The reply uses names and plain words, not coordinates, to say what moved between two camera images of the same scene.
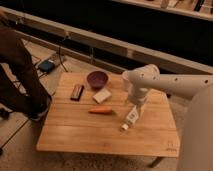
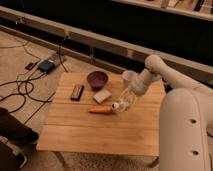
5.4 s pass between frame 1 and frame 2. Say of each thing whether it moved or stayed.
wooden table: stayed
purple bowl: stayed
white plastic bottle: moved
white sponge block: stayed
